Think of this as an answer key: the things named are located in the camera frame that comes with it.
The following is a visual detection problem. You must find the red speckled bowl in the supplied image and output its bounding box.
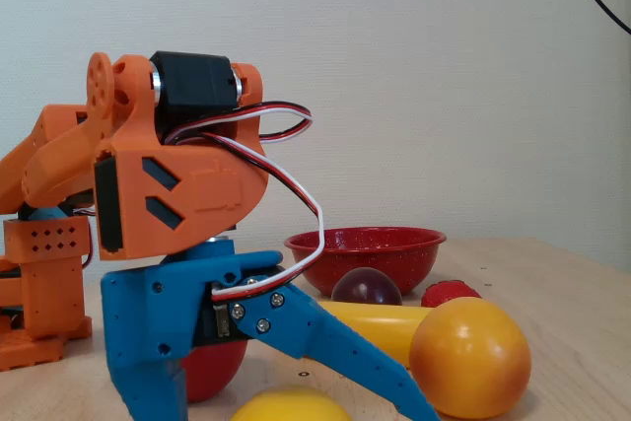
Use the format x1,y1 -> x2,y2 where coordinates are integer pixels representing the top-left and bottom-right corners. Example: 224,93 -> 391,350
283,226 -> 449,297

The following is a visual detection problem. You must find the toy orange fruit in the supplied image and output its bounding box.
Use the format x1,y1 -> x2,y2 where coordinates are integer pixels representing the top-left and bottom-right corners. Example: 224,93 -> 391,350
408,296 -> 533,420

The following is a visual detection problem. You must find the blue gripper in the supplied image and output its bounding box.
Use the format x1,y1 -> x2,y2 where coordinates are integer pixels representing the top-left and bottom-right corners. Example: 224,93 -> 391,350
100,240 -> 285,421

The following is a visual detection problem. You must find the dark purple toy plum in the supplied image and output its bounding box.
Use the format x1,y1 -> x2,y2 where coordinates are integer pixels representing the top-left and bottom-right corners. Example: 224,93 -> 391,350
330,266 -> 404,308

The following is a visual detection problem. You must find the red white black servo cable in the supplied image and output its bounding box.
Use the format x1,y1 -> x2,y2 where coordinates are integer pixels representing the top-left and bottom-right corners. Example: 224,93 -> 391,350
164,101 -> 315,146
199,130 -> 325,304

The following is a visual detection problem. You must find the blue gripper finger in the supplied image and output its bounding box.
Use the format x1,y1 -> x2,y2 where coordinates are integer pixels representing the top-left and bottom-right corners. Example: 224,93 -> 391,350
231,279 -> 443,421

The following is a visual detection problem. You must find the yellow toy lemon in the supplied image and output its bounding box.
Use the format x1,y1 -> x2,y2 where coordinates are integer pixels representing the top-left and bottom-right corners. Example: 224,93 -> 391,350
228,386 -> 354,421

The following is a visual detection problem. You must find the red toy apple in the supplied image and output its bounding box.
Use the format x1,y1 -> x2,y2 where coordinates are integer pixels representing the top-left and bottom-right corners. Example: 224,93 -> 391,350
181,338 -> 250,404

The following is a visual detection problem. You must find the yellow toy banana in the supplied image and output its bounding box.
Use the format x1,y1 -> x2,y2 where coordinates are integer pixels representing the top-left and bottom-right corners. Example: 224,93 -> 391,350
315,299 -> 436,369

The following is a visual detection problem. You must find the red toy strawberry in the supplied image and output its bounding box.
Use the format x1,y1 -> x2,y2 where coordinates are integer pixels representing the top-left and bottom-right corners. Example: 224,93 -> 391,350
419,279 -> 483,310

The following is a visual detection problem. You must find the orange robot base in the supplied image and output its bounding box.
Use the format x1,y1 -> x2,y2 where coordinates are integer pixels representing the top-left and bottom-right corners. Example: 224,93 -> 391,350
0,255 -> 94,374

